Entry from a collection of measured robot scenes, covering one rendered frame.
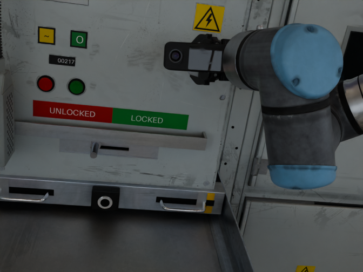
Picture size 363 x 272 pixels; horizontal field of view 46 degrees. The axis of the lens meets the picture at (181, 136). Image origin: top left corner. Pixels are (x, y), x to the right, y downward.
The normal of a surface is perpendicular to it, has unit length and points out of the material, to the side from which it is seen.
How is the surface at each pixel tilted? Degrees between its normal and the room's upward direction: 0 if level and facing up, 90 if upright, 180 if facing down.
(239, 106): 90
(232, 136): 90
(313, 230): 90
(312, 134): 78
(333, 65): 70
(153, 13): 90
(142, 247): 0
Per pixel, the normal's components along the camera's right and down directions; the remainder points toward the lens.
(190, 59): -0.17, 0.12
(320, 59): 0.36, 0.07
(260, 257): 0.10, 0.40
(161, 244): 0.14, -0.91
